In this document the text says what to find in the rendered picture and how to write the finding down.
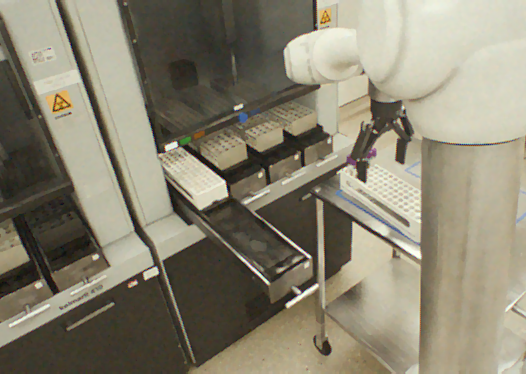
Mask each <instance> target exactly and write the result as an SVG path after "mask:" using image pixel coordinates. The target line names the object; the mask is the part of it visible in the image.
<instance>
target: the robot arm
mask: <svg viewBox="0 0 526 374"><path fill-rule="evenodd" d="M283 54H284V62H285V69H286V73H287V76H288V77H289V78H290V79H292V80H293V82H295V83H302V84H307V85H313V84H335V83H339V82H343V81H346V80H348V79H350V78H351V77H355V76H358V75H368V95H369V97H370V113H371V116H372V117H371V119H370V121H369V122H365V121H362V122H361V124H360V133H359V135H358V138H357V139H356V142H355V144H354V147H353V149H352V151H351V153H350V159H351V160H355V161H356V169H357V179H358V180H360V181H361V182H363V183H366V182H367V171H368V160H367V159H366V158H367V156H368V154H369V153H370V151H371V149H372V147H373V145H374V144H375V142H376V140H377V139H378V138H381V135H382V134H384V133H386V132H387V131H391V129H393V130H394V132H395V133H396V134H397V135H398V136H399V137H400V138H401V139H400V138H398V139H397V143H396V152H395V161H397V162H399V163H400V164H402V165H403V164H405V156H406V150H407V145H408V142H411V141H412V139H411V137H413V136H414V135H415V133H414V130H413V128H414V129H415V130H416V132H417V133H418V134H420V135H421V136H422V141H421V145H422V155H421V246H420V254H421V267H420V308H419V362H418V363H416V364H415V365H413V366H411V367H410V368H409V369H408V370H407V371H406V372H405V374H498V373H499V365H500V357H501V349H502V340H503V330H504V320H505V310H506V301H507V293H508V285H509V278H510V270H511V262H512V253H513V245H514V238H515V230H516V222H517V213H518V203H519V190H520V182H521V174H522V165H523V157H524V149H525V135H526V0H363V1H362V4H361V7H360V9H359V13H358V18H357V26H356V28H354V29H346V28H329V29H323V30H318V31H314V32H313V33H311V34H304V35H302V36H300V37H298V38H296V39H294V40H293V41H292V42H291V43H288V45H287V47H286V48H285V50H284V52H283ZM402 104H403V106H404V107H402ZM398 118H400V120H401V125H402V128H403V129H402V128H401V126H400V124H399V123H398V122H397V120H398ZM411 125H412V126H411ZM412 127H413V128H412ZM373 130H375V131H376V132H378V133H377V134H376V133H374V132H373ZM361 154H362V156H361ZM499 374H526V360H525V361H523V362H518V363H516V364H515V365H514V366H512V367H510V368H508V369H507V370H505V371H504V372H502V373H499Z"/></svg>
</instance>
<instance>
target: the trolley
mask: <svg viewBox="0 0 526 374"><path fill-rule="evenodd" d="M411 139H412V141H411V142H408V145H407V150H406V156H405V164H403V165H402V164H400V163H399V162H397V161H395V152H396V143H397V142H395V143H393V144H392V145H391V146H389V147H387V148H385V149H382V150H381V151H379V152H377V156H376V159H375V164H377V165H378V166H380V167H382V169H384V170H386V171H389V172H391V173H392V174H393V175H395V176H396V177H398V178H400V179H402V180H403V181H404V182H406V183H409V184H411V185H412V186H413V187H415V188H416V189H418V190H420V191H421V155H422V145H421V141H422V140H418V139H416V138H414V137H411ZM310 193H311V194H312V214H313V237H314V261H315V283H316V284H318V286H319V289H317V290H316V291H315V307H316V331H317V334H316V335H314V338H313V341H314V346H315V347H316V349H317V350H318V351H319V353H322V354H323V355H324V356H328V355H329V354H330V353H331V352H332V348H331V345H330V343H329V342H328V335H327V334H326V333H325V317H326V315H325V314H327V315H328V316H329V317H330V318H331V319H332V320H333V321H334V322H336V323H337V324H338V325H339V326H340V327H341V328H342V329H343V330H345V331H346V333H348V334H349V335H350V336H351V337H352V338H354V339H355V340H356V342H358V343H359V344H360V345H361V346H363V347H364V348H365V349H366V350H367V351H368V352H369V353H370V354H371V355H373V356H374V357H375V359H377V360H378V361H379V362H380V363H382V364H383V365H384V367H386V368H387V369H388V370H389V371H391V372H392V373H393V374H405V372H406V371H407V370H408V369H409V368H410V367H411V366H413V365H415V364H416V363H418V362H419V308H420V269H418V268H415V267H414V266H412V265H411V264H410V263H409V262H407V261H406V260H404V259H403V258H401V254H403V255H404V256H406V257H407V258H410V259H411V260H412V261H414V262H415V263H417V264H418V265H420V266H421V254H420V246H421V242H415V241H413V240H412V239H411V238H410V237H407V236H406V235H404V234H403V233H402V231H401V230H400V229H399V228H397V227H396V226H393V225H392V224H391V223H390V222H388V221H387V220H385V219H384V218H383V217H382V216H379V215H378V214H377V213H375V212H374V211H372V209H370V208H369V207H368V206H366V205H363V204H362V203H361V202H360V201H359V200H357V199H356V198H354V197H353V196H352V195H349V194H348V193H345V192H344V191H343V190H341V189H340V173H339V174H337V175H335V176H333V177H331V178H329V179H328V180H327V181H325V182H321V183H319V184H318V185H316V186H315V187H313V188H311V189H310ZM323 203H325V204H326V205H328V206H330V207H331V208H333V209H334V210H336V211H338V212H339V213H340V214H341V215H343V216H346V217H347V218H349V219H350V220H351V221H352V222H354V223H355V224H357V225H359V226H360V227H362V228H364V229H365V230H367V231H368V232H370V233H371V234H372V235H373V236H375V237H376V238H379V239H381V240H382V241H383V242H385V243H386V244H388V245H389V246H391V247H392V248H393V249H392V258H391V259H390V260H389V261H387V262H386V263H384V264H383V265H382V266H381V267H380V268H378V269H377V270H374V271H373V272H371V273H370V275H368V276H367V277H365V278H364V279H363V280H361V281H359V282H358V283H357V284H355V285H354V286H352V287H351V288H350V289H348V291H346V292H344V293H342V294H341V295H339V296H338V297H337V298H336V299H335V300H333V301H332V302H331V303H328V304H326V306H325V271H324V226H323ZM525 296H526V184H521V183H520V190H519V203H518V213H517V222H516V230H515V238H514V245H513V253H512V262H511V270H510V278H509V285H508V293H507V301H506V310H505V316H506V314H507V313H508V312H509V311H510V310H512V311H513V312H514V313H516V314H517V315H519V316H521V317H522V318H525V319H526V310H524V309H523V308H522V309H521V307H519V306H518V305H517V304H518V303H519V302H520V301H521V300H522V299H523V298H524V297H525ZM524 354H525V355H524ZM523 356H524V357H523ZM522 357H523V359H522V362H523V361H525V360H526V340H525V339H523V338H522V337H520V336H518V335H517V334H515V333H514V332H512V330H510V329H509V328H506V327H504V330H503V340H502V349H501V357H500V365H499V373H502V371H503V370H504V369H505V368H510V367H512V366H514V365H515V364H516V362H518V361H519V360H520V359H521V358H522ZM499 373H498V374H499Z"/></svg>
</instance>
